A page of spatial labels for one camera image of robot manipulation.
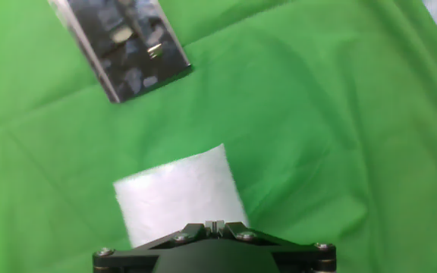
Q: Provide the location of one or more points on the white toilet paper roll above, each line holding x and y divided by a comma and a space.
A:
177, 197

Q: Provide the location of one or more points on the chrome toilet paper holder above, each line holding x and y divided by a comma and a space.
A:
135, 68

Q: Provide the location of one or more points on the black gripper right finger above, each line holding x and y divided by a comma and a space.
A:
302, 258

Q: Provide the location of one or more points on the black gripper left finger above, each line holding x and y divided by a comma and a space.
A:
127, 259

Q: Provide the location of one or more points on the green cloth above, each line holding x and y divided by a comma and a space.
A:
317, 132

